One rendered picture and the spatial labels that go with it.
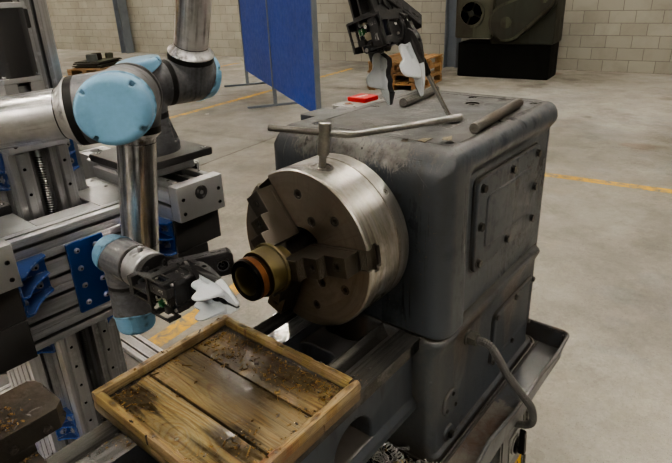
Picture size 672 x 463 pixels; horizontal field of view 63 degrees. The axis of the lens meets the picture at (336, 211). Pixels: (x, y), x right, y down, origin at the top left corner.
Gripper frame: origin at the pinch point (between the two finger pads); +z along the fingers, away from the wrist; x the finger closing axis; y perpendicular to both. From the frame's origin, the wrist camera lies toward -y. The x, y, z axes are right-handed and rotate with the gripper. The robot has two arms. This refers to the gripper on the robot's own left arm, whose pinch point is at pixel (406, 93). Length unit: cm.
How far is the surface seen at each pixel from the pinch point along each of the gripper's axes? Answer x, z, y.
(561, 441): -27, 134, -81
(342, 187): -8.1, 12.4, 14.2
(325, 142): -10.4, 4.2, 12.7
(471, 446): -13, 82, -9
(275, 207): -21.4, 13.3, 18.7
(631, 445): -8, 140, -94
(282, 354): -26, 41, 24
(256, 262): -17.4, 19.8, 29.5
